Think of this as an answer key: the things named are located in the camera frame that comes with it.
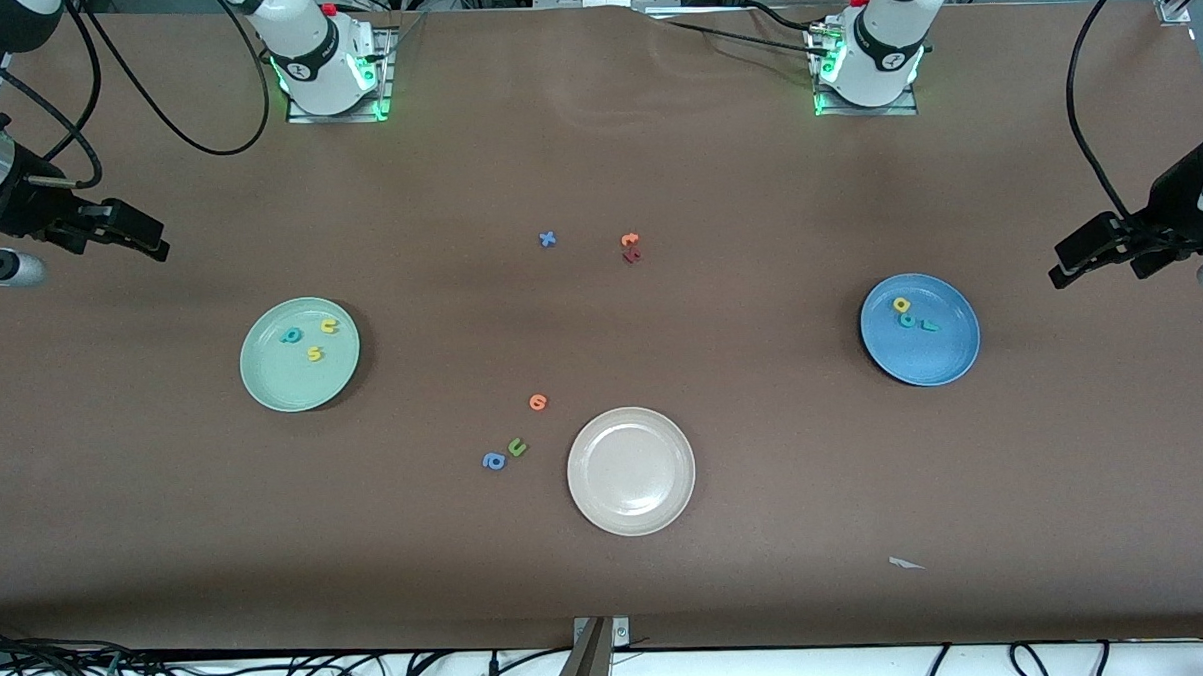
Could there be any beige plate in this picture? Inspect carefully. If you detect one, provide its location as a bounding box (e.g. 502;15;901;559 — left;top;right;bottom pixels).
564;404;699;539

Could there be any aluminium post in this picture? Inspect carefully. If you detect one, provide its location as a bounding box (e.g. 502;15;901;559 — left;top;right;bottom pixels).
546;618;614;676

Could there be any metal bracket plate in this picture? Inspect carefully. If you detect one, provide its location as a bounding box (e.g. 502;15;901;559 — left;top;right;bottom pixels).
574;615;631;648

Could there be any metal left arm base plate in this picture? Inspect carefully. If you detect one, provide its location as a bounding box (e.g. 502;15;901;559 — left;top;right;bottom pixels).
811;22;920;119

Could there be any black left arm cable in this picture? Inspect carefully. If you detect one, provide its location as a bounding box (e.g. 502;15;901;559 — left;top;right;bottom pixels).
1062;0;1203;225

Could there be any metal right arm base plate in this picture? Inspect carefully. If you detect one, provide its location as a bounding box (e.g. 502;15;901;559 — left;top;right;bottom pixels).
284;30;395;125

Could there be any black table cable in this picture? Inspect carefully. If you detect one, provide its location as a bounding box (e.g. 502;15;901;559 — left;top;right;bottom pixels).
650;0;833;63

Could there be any green plate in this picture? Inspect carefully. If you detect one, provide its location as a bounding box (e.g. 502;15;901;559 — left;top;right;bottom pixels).
237;294;364;416

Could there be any blue plate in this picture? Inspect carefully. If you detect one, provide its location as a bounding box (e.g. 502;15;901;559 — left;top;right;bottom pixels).
857;271;983;390

